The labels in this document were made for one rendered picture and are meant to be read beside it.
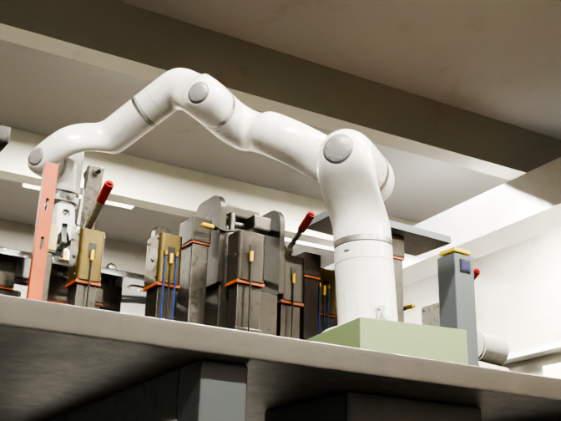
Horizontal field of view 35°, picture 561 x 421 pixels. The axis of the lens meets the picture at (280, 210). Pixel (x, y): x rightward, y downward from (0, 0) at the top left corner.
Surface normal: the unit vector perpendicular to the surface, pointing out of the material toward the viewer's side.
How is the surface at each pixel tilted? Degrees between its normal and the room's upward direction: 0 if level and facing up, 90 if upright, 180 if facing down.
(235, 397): 90
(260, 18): 180
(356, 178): 128
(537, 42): 180
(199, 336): 90
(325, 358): 90
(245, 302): 90
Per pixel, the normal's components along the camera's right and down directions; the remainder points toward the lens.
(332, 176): -0.42, 0.29
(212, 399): 0.49, -0.30
